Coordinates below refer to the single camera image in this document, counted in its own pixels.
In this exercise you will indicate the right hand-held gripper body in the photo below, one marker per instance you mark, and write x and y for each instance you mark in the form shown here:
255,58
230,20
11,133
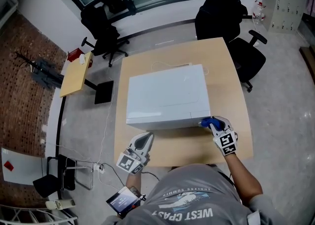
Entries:
226,144

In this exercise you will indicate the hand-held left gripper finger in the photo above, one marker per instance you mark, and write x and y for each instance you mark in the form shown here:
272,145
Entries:
150,145
137,138

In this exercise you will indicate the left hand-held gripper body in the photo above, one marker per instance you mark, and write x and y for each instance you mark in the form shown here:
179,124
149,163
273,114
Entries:
129,162

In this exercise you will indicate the blue cloth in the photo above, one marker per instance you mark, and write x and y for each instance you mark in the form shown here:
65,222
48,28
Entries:
205,121

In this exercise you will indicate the white microwave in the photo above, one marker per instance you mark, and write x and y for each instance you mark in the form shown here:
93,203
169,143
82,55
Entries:
167,96

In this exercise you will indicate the person's left forearm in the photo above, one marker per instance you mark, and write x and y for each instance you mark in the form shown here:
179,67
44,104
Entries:
133,182

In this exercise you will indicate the person's right forearm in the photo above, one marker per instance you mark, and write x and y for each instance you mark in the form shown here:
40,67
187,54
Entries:
243,179

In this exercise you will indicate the person's right hand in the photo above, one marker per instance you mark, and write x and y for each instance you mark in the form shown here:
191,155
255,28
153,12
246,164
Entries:
233,130

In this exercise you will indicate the white power strip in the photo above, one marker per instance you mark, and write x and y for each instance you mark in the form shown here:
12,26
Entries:
99,168

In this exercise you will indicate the small black screen device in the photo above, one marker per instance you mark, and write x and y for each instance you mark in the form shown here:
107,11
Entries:
123,202

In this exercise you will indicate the person's grey printed t-shirt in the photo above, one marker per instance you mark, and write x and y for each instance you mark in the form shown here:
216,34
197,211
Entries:
197,199

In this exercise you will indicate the beige remote control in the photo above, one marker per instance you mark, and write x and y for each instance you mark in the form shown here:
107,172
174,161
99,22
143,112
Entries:
60,203

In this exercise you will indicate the small wooden side table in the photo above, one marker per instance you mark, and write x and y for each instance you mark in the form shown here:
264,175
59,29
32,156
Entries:
75,76

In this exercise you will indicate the black office chair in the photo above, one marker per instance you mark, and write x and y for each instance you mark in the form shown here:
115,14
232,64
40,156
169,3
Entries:
103,32
226,27

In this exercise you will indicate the small white box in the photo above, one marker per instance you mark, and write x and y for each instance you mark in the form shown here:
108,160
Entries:
82,59

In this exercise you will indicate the white board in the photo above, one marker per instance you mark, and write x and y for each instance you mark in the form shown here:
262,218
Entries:
24,170

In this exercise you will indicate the red box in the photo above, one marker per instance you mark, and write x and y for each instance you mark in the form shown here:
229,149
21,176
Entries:
74,54

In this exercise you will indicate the white metal railing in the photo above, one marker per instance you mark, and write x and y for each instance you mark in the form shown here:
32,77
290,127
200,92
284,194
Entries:
37,215

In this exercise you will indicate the large clear water bottle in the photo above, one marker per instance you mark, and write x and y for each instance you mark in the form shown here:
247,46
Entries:
259,13

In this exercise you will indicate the black coat rack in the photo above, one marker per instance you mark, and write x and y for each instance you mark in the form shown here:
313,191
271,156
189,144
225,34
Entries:
41,71

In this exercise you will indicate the red card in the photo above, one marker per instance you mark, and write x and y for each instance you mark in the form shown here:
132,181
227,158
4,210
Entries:
8,165

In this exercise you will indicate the grey metal locker cabinet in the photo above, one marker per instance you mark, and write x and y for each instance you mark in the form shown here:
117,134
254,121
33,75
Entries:
285,2

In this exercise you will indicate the black metal-frame chair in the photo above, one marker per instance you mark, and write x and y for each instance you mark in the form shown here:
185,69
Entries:
56,177

